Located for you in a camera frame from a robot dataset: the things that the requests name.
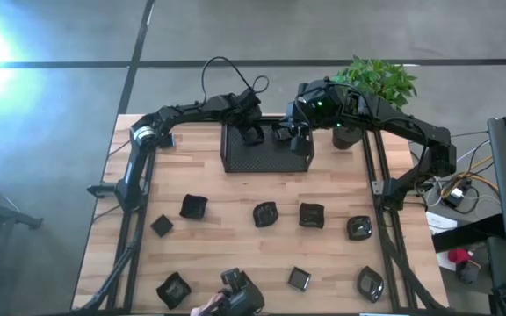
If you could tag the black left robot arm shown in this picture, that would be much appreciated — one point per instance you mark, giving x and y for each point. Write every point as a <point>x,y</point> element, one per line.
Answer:
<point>178,115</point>

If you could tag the grey side table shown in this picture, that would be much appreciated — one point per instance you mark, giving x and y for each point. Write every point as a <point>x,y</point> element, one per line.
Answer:
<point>11,214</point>

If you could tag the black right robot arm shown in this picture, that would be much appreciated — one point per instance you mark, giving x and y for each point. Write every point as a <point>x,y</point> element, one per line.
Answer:
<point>411,127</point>

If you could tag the small square grey-centred mini plate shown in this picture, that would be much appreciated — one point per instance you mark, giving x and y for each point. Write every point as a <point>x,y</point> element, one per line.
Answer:
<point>299,278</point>

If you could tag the black glossy square mini plate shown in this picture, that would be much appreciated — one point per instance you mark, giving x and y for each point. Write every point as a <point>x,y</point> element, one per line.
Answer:
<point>311,215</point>

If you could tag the black rounded square mini plate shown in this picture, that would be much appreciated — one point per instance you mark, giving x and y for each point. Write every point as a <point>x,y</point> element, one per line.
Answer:
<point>359,227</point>

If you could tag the black wavy square mini plate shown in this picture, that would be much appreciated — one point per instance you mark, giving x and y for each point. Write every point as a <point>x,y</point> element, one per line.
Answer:
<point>173,289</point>
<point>193,206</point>

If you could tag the small red object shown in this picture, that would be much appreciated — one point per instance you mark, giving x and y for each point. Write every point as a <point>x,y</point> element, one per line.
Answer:
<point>458,256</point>

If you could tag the green plant in black pot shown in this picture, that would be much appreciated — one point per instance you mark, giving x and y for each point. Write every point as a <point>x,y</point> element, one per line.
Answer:
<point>380,81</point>

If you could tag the person's hand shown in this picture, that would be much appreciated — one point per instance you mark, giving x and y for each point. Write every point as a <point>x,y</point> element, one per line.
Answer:
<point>204,309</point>

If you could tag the black white power adapter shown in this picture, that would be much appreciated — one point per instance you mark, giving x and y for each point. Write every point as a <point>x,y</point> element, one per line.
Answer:
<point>455,196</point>

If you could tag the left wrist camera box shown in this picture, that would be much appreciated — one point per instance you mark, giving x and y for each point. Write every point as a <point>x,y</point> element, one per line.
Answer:
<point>249,99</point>

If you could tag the black aluminium rig frame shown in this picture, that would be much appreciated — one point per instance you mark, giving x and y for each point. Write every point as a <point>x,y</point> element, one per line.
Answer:
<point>388,232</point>

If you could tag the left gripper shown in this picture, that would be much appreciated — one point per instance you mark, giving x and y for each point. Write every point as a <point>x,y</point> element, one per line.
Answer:
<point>246,113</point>

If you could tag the small black square mini plate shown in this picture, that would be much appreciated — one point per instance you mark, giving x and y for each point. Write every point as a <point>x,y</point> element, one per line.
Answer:
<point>161,225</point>

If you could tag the black rounded wavy mini plate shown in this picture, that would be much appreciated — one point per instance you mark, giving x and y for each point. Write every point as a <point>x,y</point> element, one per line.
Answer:
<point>265,214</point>

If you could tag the white paper sheet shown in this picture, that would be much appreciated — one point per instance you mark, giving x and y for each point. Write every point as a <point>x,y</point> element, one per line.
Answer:
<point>439,221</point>

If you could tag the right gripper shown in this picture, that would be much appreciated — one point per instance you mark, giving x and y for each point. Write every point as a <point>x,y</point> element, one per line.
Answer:
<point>300,124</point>

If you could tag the black leaf shaped mini plate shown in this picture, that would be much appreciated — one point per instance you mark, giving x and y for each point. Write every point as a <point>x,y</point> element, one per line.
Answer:
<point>370,284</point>

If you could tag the black glossy rounded mini plate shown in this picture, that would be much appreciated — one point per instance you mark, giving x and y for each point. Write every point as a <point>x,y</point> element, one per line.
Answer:
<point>253,141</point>

